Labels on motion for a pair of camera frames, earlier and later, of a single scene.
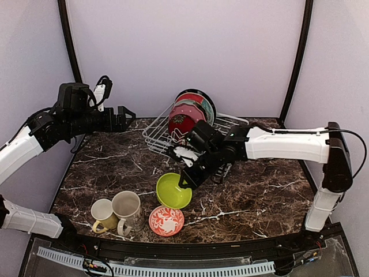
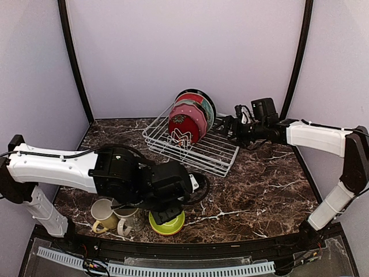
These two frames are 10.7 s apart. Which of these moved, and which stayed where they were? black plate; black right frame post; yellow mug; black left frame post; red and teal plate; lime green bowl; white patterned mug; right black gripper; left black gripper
Moved: left black gripper; lime green bowl; right black gripper
Stayed: red and teal plate; black right frame post; yellow mug; black plate; black left frame post; white patterned mug
